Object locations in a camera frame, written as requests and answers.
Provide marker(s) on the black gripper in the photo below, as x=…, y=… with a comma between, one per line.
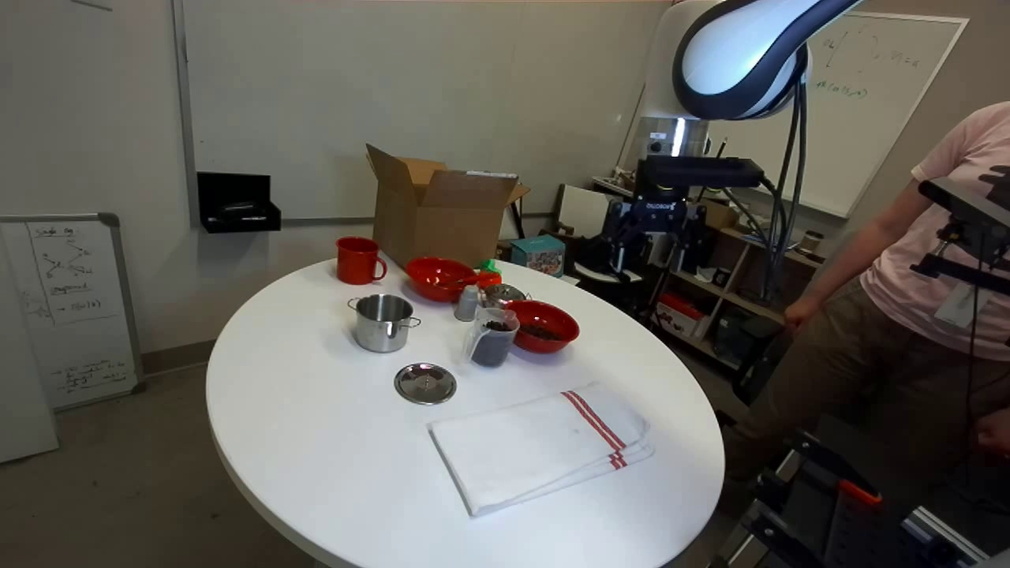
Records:
x=659, y=219

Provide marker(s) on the white towel with red stripes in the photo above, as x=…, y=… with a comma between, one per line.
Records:
x=537, y=446

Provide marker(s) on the person's bare forearm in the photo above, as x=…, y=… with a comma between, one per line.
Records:
x=870, y=248

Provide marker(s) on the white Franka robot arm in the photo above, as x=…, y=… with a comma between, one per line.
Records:
x=752, y=51

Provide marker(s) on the person's hand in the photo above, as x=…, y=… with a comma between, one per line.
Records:
x=802, y=312

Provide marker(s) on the cluttered wooden shelf unit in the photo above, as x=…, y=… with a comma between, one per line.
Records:
x=735, y=295

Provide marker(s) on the teal box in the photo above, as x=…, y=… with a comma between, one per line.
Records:
x=542, y=253

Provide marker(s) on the red bowl with dark contents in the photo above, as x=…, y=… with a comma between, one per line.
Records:
x=544, y=325

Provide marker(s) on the orange toy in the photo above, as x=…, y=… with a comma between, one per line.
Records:
x=491, y=283

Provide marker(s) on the green toy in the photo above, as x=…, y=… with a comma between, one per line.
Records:
x=488, y=267

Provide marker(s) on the small grey cup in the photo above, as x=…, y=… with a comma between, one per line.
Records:
x=491, y=341

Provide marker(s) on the small metal shaker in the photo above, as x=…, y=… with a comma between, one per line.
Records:
x=465, y=304

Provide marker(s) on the empty red bowl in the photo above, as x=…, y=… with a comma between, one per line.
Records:
x=441, y=279

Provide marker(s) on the open cardboard box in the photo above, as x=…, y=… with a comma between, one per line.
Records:
x=436, y=220

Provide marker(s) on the small round metal dish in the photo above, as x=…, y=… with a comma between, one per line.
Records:
x=425, y=382

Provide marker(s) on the steel pot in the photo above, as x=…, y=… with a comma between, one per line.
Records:
x=383, y=321

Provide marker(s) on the person in pink shirt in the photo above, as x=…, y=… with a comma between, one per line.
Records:
x=934, y=335

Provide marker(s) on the red mug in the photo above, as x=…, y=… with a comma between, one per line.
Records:
x=357, y=260

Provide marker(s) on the open black case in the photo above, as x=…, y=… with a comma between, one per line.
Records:
x=238, y=203

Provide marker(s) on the small whiteboard with drawings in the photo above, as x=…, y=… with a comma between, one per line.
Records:
x=68, y=311

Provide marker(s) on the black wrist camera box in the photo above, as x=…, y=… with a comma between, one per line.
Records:
x=696, y=171

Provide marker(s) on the black camera on stand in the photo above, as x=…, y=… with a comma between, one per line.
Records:
x=972, y=226

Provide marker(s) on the aluminium rail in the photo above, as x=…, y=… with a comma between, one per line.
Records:
x=950, y=536

